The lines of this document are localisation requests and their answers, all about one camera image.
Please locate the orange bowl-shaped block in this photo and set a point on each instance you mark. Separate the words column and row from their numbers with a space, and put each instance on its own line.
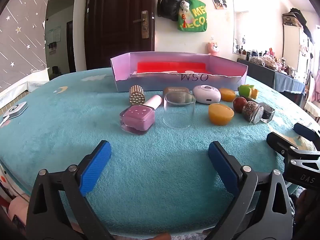
column 221, row 115
column 227, row 95

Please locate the pile of clothes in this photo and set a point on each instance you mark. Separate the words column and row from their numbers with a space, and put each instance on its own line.
column 300, row 20

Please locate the hallway wall notices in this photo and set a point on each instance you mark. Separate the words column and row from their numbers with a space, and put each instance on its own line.
column 54, row 34

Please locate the purple cardboard box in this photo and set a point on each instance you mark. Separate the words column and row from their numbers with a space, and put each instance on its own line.
column 150, row 85

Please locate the black nail polish bottle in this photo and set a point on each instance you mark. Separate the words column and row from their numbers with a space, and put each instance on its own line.
column 268, row 113

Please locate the brass door lock plate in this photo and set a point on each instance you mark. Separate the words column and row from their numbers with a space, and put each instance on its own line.
column 144, row 25

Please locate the red tassel charm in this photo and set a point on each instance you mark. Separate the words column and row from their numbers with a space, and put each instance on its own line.
column 184, row 21

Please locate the green tote bag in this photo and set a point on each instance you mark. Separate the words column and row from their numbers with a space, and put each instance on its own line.
column 197, row 17

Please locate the bags of dried goods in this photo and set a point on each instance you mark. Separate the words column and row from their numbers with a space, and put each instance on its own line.
column 265, row 61

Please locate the star print plastic sheet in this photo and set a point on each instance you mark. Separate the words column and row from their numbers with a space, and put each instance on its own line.
column 22, row 37

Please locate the white plush charm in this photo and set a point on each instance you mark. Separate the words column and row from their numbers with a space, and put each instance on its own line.
column 185, row 5

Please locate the dark brown door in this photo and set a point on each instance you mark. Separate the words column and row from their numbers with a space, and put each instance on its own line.
column 112, row 17

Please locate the wall mirror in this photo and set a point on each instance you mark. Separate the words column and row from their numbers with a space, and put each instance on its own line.
column 241, row 25

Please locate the cartoon printed bedding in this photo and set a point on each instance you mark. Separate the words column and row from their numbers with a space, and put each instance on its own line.
column 12, row 205

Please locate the red paper liner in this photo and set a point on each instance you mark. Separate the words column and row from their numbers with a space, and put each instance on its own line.
column 170, row 67

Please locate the pink nail polish bottle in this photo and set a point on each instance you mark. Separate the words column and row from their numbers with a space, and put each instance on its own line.
column 137, row 118

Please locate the black backpack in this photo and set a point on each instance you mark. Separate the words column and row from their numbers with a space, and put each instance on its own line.
column 168, row 5

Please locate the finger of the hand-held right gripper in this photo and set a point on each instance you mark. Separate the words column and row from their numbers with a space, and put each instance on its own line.
column 278, row 141
column 305, row 130

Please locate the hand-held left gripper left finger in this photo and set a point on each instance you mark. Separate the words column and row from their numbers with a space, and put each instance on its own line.
column 96, row 167

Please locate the pink plush toy with antlers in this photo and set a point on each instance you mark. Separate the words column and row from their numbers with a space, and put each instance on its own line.
column 213, row 49

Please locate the green and yellow toy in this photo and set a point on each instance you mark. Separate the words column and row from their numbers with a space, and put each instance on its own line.
column 246, row 91

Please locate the black cloth covered table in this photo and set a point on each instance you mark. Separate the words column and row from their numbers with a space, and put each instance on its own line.
column 262, row 73

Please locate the white round device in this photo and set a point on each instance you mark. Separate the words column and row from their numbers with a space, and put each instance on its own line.
column 206, row 95

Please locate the brown eyeshadow case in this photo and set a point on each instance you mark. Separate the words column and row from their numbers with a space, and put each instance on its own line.
column 175, row 90

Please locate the clear glass cup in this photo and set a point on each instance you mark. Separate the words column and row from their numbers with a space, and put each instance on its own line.
column 178, row 112

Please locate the glitter bottle with red cap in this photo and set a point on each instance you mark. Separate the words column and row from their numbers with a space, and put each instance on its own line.
column 250, row 111

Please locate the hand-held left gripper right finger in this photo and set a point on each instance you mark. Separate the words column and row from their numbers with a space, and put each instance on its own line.
column 223, row 170

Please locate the gold studded cylinder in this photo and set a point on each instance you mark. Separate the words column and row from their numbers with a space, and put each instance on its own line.
column 136, row 95

